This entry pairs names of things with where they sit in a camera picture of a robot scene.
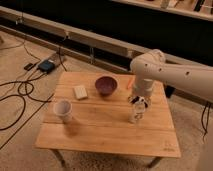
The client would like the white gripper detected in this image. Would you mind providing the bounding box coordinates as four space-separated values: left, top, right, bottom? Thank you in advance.
128 78 154 108

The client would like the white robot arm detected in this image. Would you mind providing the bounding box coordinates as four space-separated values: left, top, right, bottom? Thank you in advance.
130 49 213 171

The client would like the purple ceramic bowl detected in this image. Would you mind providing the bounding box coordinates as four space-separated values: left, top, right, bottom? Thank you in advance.
95 76 118 96

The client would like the wooden folding table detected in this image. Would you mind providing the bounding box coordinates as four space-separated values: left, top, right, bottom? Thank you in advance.
34 71 182 168

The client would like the beige sponge block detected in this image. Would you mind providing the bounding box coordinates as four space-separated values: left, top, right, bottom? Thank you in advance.
74 85 88 100

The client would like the black power adapter box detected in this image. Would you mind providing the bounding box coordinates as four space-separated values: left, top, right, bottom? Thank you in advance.
38 60 55 73

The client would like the small black plug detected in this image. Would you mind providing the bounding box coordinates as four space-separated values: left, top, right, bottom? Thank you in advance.
24 63 35 71

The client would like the long wooden shelf rail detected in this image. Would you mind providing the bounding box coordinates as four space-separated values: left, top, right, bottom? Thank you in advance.
0 5 153 57

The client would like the black floor cable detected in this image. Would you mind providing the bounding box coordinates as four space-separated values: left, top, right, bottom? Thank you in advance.
0 63 54 132

